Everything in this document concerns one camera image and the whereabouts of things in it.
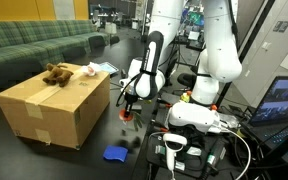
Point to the open black laptop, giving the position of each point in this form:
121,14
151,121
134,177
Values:
280,100

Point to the large cardboard box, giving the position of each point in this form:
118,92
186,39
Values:
50,116

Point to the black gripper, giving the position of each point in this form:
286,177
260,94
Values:
130,98

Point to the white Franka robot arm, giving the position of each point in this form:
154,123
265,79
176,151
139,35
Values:
217,56

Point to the grey door sign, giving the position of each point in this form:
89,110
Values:
281,26

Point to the orange plush carrot green leaves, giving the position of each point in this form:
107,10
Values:
125,115

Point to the white-framed tablet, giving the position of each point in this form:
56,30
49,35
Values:
110,68

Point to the white VR controller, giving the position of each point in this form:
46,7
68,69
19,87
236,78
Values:
172,150

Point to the white light switch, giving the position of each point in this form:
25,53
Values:
266,45

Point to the yellow bottle orange cap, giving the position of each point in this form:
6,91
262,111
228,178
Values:
185,97

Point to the white background chair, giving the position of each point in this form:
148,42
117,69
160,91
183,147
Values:
110,28

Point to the small black remote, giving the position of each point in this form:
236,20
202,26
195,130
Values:
123,72

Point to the white VR headset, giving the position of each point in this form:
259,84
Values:
190,116

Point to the black office chair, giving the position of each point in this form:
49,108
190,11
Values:
187,80

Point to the brown plush moose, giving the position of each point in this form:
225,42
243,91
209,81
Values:
58,75

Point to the black orange-tipped tool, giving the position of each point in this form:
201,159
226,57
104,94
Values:
160,128

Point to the small orange knob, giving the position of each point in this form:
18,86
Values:
214,107

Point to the black equipment tray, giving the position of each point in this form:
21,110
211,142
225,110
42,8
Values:
197,160

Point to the clear plastic wrapper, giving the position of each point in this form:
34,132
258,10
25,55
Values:
229,120

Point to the blue sponge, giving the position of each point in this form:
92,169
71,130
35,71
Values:
115,154

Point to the green plaid sofa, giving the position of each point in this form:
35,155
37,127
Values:
17,43

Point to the black tripod pole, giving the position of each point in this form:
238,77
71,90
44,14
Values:
252,36

